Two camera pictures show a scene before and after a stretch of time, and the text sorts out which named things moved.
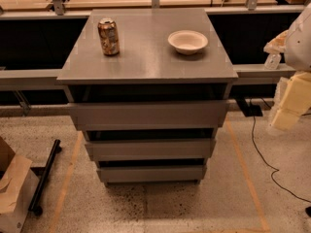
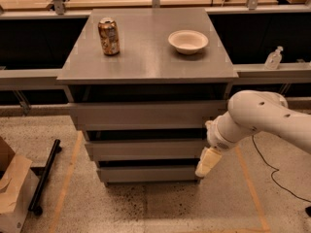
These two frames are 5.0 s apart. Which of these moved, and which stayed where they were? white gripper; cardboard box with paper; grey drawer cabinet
Moved: white gripper
Stayed: cardboard box with paper; grey drawer cabinet
